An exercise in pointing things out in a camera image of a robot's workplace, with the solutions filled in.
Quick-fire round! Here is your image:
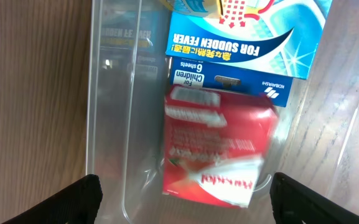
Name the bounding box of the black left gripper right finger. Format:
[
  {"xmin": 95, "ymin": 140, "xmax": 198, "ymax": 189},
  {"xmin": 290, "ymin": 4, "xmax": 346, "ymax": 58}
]
[{"xmin": 269, "ymin": 172, "xmax": 359, "ymax": 224}]

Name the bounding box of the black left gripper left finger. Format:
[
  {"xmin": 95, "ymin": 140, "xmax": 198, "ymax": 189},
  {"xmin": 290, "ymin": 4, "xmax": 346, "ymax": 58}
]
[{"xmin": 4, "ymin": 174, "xmax": 103, "ymax": 224}]

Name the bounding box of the red Panadol box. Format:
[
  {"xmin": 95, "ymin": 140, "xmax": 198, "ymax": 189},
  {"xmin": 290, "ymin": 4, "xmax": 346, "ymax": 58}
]
[{"xmin": 162, "ymin": 85, "xmax": 278, "ymax": 208}]

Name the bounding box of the blue KoolFever box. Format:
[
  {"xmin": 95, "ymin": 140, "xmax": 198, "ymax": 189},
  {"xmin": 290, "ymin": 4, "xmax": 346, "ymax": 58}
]
[{"xmin": 166, "ymin": 0, "xmax": 332, "ymax": 107}]

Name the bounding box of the clear plastic container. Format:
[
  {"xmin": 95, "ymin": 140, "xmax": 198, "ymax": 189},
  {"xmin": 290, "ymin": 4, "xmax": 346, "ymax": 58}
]
[{"xmin": 86, "ymin": 1, "xmax": 359, "ymax": 224}]

